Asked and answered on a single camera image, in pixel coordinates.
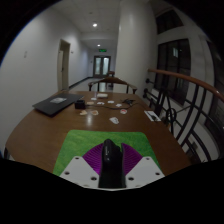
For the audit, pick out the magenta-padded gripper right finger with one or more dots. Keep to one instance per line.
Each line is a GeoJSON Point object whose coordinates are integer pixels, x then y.
{"type": "Point", "coordinates": [144, 168]}

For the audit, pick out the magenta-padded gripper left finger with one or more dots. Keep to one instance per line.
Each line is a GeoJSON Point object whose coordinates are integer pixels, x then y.
{"type": "Point", "coordinates": [80, 168]}

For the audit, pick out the black computer mouse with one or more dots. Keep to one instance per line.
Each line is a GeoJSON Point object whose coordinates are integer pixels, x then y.
{"type": "Point", "coordinates": [111, 163]}

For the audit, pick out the green mouse pad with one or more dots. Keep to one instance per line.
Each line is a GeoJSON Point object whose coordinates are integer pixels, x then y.
{"type": "Point", "coordinates": [83, 143]}

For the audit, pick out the white printed leaflet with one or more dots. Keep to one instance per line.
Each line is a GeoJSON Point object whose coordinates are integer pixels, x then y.
{"type": "Point", "coordinates": [152, 115]}

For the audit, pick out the small beige packet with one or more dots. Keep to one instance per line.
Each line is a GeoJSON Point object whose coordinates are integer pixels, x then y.
{"type": "Point", "coordinates": [83, 112]}

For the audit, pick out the small white packet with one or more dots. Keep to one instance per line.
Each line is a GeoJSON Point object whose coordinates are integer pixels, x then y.
{"type": "Point", "coordinates": [119, 105]}
{"type": "Point", "coordinates": [111, 101]}
{"type": "Point", "coordinates": [123, 111]}
{"type": "Point", "coordinates": [114, 120]}

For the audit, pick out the small red-white packet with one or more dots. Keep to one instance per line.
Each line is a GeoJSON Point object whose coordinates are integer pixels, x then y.
{"type": "Point", "coordinates": [94, 112]}

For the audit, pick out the small black box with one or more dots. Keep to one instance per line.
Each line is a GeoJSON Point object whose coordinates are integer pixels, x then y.
{"type": "Point", "coordinates": [79, 104]}

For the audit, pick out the black flat board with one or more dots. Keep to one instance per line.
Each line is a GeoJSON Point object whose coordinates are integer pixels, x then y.
{"type": "Point", "coordinates": [56, 105]}

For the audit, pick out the flat white pad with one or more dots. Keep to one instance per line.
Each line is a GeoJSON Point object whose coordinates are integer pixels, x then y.
{"type": "Point", "coordinates": [102, 95]}

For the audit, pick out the wooden armchair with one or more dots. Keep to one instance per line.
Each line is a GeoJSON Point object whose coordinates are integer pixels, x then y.
{"type": "Point", "coordinates": [113, 81]}

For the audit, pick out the wooden-topped metal railing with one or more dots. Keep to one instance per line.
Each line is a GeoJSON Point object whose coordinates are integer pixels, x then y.
{"type": "Point", "coordinates": [186, 78]}

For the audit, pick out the tall dark framed window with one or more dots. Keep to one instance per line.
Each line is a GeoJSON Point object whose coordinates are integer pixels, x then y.
{"type": "Point", "coordinates": [173, 70]}

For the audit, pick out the glass double door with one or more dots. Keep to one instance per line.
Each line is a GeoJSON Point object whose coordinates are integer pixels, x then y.
{"type": "Point", "coordinates": [101, 66]}

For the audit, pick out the beige side door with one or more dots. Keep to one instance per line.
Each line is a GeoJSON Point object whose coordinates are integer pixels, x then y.
{"type": "Point", "coordinates": [63, 65]}

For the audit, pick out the green exit sign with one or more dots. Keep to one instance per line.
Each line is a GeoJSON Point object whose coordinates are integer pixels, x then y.
{"type": "Point", "coordinates": [102, 50]}

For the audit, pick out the round ceiling light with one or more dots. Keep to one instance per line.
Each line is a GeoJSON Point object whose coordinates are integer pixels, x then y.
{"type": "Point", "coordinates": [98, 45]}
{"type": "Point", "coordinates": [95, 24]}

